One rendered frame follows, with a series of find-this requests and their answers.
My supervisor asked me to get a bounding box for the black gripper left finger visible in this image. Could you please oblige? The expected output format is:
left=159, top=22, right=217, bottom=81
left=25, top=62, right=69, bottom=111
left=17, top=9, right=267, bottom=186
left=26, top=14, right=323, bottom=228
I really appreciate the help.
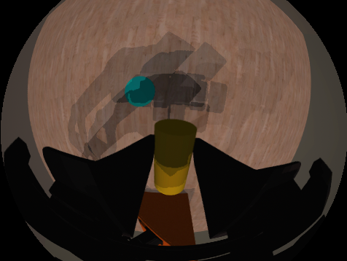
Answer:
left=43, top=134, right=155, bottom=238

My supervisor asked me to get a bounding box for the yellow cylinder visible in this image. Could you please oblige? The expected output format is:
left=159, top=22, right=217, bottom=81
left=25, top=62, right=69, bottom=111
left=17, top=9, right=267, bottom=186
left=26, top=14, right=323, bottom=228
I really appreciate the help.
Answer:
left=153, top=119, right=197, bottom=195

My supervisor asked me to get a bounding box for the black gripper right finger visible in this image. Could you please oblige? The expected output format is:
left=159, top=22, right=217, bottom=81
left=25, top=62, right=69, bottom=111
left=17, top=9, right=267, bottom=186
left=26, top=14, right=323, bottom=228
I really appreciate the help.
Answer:
left=193, top=139, right=302, bottom=239

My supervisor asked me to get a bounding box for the cyan circle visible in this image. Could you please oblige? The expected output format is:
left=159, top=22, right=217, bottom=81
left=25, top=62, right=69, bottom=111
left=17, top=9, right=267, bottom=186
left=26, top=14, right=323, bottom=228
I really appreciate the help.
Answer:
left=124, top=77, right=155, bottom=107

